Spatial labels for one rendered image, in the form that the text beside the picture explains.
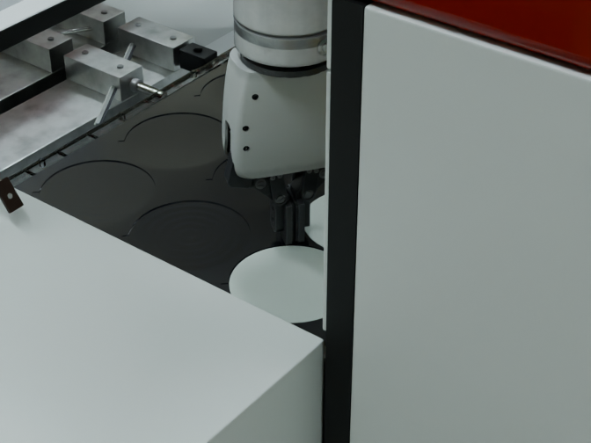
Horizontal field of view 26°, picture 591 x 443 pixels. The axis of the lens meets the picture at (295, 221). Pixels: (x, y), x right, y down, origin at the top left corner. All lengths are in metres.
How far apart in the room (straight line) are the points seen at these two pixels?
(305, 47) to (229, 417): 0.28
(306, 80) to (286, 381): 0.25
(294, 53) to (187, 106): 0.34
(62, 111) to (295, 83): 0.39
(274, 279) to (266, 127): 0.13
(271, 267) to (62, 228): 0.17
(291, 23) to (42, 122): 0.43
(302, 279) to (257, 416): 0.22
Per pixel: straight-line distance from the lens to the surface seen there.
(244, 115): 0.97
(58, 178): 1.17
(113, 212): 1.11
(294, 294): 1.01
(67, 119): 1.29
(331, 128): 0.76
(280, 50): 0.94
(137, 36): 1.38
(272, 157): 1.00
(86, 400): 0.83
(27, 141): 1.26
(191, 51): 1.35
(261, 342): 0.87
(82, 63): 1.33
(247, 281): 1.02
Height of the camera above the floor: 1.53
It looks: 35 degrees down
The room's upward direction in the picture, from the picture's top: straight up
